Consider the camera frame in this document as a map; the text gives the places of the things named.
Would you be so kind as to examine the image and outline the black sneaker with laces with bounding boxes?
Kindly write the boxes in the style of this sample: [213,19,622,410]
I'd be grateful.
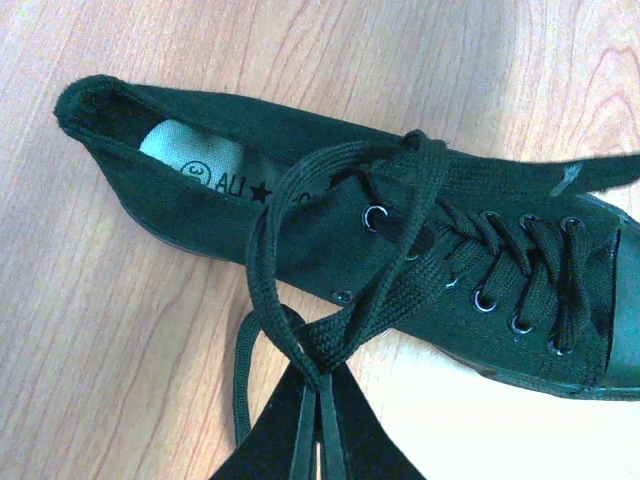
[53,73,640,446]

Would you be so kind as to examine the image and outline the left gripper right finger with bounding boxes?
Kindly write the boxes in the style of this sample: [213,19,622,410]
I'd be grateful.
[317,364,423,480]

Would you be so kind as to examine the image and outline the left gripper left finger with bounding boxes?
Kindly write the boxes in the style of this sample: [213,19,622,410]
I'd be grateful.
[213,366,317,480]

